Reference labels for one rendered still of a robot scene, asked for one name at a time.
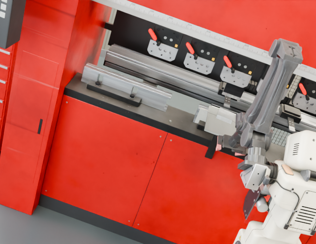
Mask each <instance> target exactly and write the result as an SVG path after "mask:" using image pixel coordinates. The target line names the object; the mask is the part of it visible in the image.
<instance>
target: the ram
mask: <svg viewBox="0 0 316 244"><path fill-rule="evenodd" d="M93 1H95V2H98V3H101V4H104V5H106V6H109V7H111V8H114V9H117V10H120V11H122V12H125V13H128V14H131V15H134V16H137V17H139V18H142V19H145V20H148V21H150V22H153V23H156V24H159V25H161V26H164V27H167V28H170V29H172V30H175V31H178V32H181V33H183V34H186V35H189V36H192V37H194V38H197V39H200V40H203V41H205V42H208V43H211V44H214V45H216V46H219V47H222V48H225V49H228V50H230V51H233V52H235V53H238V54H241V55H244V56H246V57H249V58H252V59H255V60H257V61H261V62H263V63H266V64H269V65H271V62H272V60H271V59H268V58H266V57H263V56H260V55H257V54H255V53H252V52H249V51H247V50H244V49H241V48H239V47H236V46H233V45H230V44H227V43H224V42H222V41H219V40H216V39H213V38H211V37H208V36H205V35H202V34H200V33H197V32H194V31H191V30H188V29H186V28H183V27H181V26H178V25H175V24H172V23H170V22H167V21H164V20H161V19H159V18H156V17H153V16H150V15H147V14H144V13H142V12H139V11H136V10H133V9H131V8H128V7H125V6H122V5H120V4H117V3H115V2H112V1H109V0H93ZM127 1H130V2H132V3H135V4H138V5H141V6H143V7H146V8H149V9H152V10H154V11H157V12H160V13H163V14H165V15H169V16H171V17H174V18H177V19H180V20H182V21H185V22H188V23H191V24H193V25H196V26H198V27H201V28H204V29H207V30H209V31H212V32H215V33H218V34H221V35H223V36H226V37H229V38H232V39H234V40H237V41H240V42H243V43H246V44H248V45H251V46H254V47H256V48H259V49H262V50H265V51H267V52H269V50H270V48H271V46H272V43H273V41H274V40H275V39H276V40H278V39H280V38H281V39H285V40H288V41H291V42H294V43H298V44H299V46H301V47H302V52H301V53H302V57H303V61H302V64H304V65H306V66H309V67H312V68H315V69H316V0H127ZM293 73H294V74H296V75H299V76H302V77H304V78H307V79H310V80H313V81H315V82H316V76H315V75H313V74H310V73H307V72H304V71H302V70H299V69H295V71H294V72H293Z"/></svg>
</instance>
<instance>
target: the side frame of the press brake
mask: <svg viewBox="0 0 316 244"><path fill-rule="evenodd" d="M111 10H112V8H111V7H109V6H106V5H104V4H101V3H98V2H95V1H93V0H26V5H25V11H24V17H23V23H22V29H21V36H20V40H19V41H18V48H17V54H16V62H15V68H14V74H13V81H12V86H11V92H10V99H9V105H8V111H7V117H6V123H5V129H4V135H3V141H2V148H1V153H0V204H1V205H4V206H7V207H9V208H12V209H15V210H18V211H20V212H23V213H26V214H29V215H32V213H33V212H34V210H35V209H36V207H37V205H38V204H39V200H40V196H41V191H42V186H43V182H44V178H45V173H46V169H47V164H48V159H49V155H50V151H51V146H52V142H53V138H54V134H55V129H56V125H57V120H58V116H59V112H60V108H61V103H62V99H63V92H64V88H65V87H66V85H67V84H68V83H69V82H70V80H71V79H72V78H73V77H74V76H75V74H76V73H77V72H78V73H81V74H83V70H84V66H85V65H86V64H87V63H91V64H93V65H96V66H97V64H98V60H99V56H100V52H101V48H102V45H103V41H104V38H105V34H106V30H107V29H105V28H104V27H105V23H106V22H109V18H110V15H111Z"/></svg>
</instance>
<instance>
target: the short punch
mask: <svg viewBox="0 0 316 244"><path fill-rule="evenodd" d="M245 88H246V87H244V88H242V87H239V86H236V85H233V84H231V83H228V82H227V83H226V85H225V87H224V89H223V92H222V94H223V95H225V96H228V97H231V98H234V99H236V100H240V98H241V97H242V94H243V92H244V90H245Z"/></svg>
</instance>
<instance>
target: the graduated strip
mask: <svg viewBox="0 0 316 244"><path fill-rule="evenodd" d="M109 1H112V2H115V3H117V4H120V5H122V6H125V7H128V8H131V9H133V10H136V11H139V12H142V13H144V14H147V15H150V16H153V17H156V18H159V19H161V20H164V21H167V22H170V23H172V24H175V25H178V26H181V27H183V28H186V29H188V30H191V31H194V32H197V33H200V34H202V35H205V36H208V37H211V38H213V39H216V40H219V41H222V42H224V43H227V44H230V45H233V46H236V47H239V48H241V49H244V50H247V51H249V52H252V53H255V54H257V55H260V56H263V57H266V58H268V59H271V60H272V57H270V56H269V54H268V52H267V51H265V50H262V49H259V48H256V47H254V46H251V45H248V44H246V43H243V42H240V41H237V40H234V39H232V38H229V37H226V36H223V35H221V34H218V33H215V32H212V31H210V30H207V29H204V28H201V27H198V26H196V25H193V24H191V23H188V22H185V21H182V20H180V19H177V18H174V17H171V16H169V15H165V14H163V13H160V12H157V11H154V10H152V9H149V8H146V7H143V6H141V5H138V4H135V3H132V2H130V1H127V0H109ZM296 69H299V70H302V71H304V72H307V73H310V74H313V75H315V76H316V69H315V68H312V67H309V66H306V65H304V64H298V66H297V68H296Z"/></svg>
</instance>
